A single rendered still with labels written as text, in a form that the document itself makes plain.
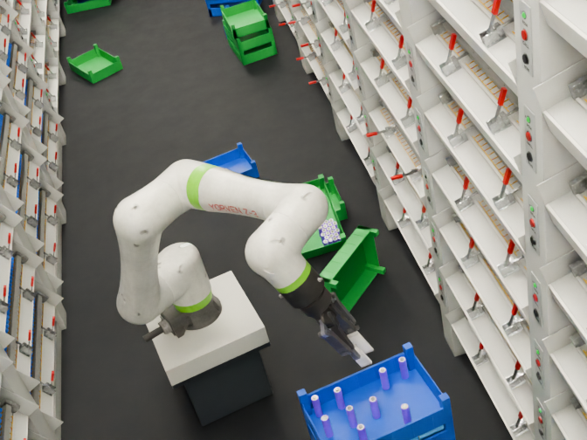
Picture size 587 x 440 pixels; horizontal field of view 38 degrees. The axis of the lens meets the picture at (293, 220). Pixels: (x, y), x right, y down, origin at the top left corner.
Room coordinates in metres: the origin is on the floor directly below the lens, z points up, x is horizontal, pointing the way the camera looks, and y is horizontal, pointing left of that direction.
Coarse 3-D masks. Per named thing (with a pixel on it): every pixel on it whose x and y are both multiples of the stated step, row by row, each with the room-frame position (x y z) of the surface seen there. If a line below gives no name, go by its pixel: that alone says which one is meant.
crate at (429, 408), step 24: (384, 360) 1.42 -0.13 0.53; (408, 360) 1.41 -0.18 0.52; (336, 384) 1.39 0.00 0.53; (360, 384) 1.40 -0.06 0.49; (408, 384) 1.37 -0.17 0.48; (432, 384) 1.32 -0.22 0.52; (312, 408) 1.37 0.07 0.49; (336, 408) 1.36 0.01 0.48; (360, 408) 1.34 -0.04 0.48; (384, 408) 1.32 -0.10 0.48; (432, 408) 1.28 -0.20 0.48; (336, 432) 1.29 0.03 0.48; (384, 432) 1.25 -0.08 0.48; (408, 432) 1.22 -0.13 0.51
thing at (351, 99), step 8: (328, 64) 3.24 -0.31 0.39; (336, 64) 3.23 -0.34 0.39; (328, 72) 3.24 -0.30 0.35; (336, 72) 3.22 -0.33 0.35; (336, 80) 3.16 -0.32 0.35; (344, 80) 3.13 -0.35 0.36; (336, 88) 3.10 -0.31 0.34; (344, 88) 3.05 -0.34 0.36; (352, 88) 3.03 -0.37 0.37; (344, 96) 3.02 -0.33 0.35; (352, 96) 2.99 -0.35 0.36; (352, 104) 2.94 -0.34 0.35; (360, 104) 2.90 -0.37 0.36; (352, 112) 2.89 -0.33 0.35; (360, 112) 2.86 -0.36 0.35; (360, 120) 2.79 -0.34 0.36; (360, 128) 2.76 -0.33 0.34
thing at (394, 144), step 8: (376, 96) 2.54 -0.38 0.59; (368, 104) 2.54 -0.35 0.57; (376, 104) 2.54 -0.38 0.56; (368, 112) 2.54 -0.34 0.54; (376, 112) 2.52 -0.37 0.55; (376, 120) 2.47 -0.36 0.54; (384, 120) 2.45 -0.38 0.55; (384, 128) 2.41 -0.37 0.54; (384, 136) 2.37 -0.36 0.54; (392, 136) 2.35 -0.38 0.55; (400, 136) 2.32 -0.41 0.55; (392, 144) 2.31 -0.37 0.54; (400, 144) 2.29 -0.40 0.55; (392, 152) 2.27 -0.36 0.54; (400, 152) 2.25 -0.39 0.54; (408, 152) 2.23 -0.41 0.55; (400, 160) 2.21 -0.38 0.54; (408, 160) 2.19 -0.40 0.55; (408, 168) 2.15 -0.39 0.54; (408, 176) 2.12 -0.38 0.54; (416, 184) 2.07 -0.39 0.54; (416, 192) 2.09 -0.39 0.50; (424, 192) 2.01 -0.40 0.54; (424, 200) 1.94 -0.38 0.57
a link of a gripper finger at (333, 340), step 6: (324, 330) 1.35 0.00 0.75; (330, 330) 1.36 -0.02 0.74; (330, 336) 1.35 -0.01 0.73; (336, 336) 1.35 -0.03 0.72; (330, 342) 1.35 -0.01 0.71; (336, 342) 1.35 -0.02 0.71; (342, 342) 1.35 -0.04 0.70; (336, 348) 1.35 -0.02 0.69; (342, 348) 1.35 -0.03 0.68; (348, 348) 1.35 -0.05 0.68; (342, 354) 1.35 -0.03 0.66
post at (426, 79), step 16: (400, 0) 1.92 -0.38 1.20; (416, 0) 1.85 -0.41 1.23; (416, 16) 1.85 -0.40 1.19; (416, 48) 1.84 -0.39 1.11; (416, 64) 1.85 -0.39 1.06; (432, 80) 1.85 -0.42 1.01; (416, 96) 1.89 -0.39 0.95; (416, 128) 1.94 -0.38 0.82; (432, 144) 1.85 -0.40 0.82; (432, 176) 1.84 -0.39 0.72; (432, 192) 1.85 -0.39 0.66; (432, 240) 1.92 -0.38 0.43; (448, 256) 1.85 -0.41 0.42; (448, 288) 1.84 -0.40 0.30; (448, 304) 1.84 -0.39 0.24; (448, 320) 1.86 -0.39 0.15; (448, 336) 1.89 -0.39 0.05; (464, 352) 1.85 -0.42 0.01
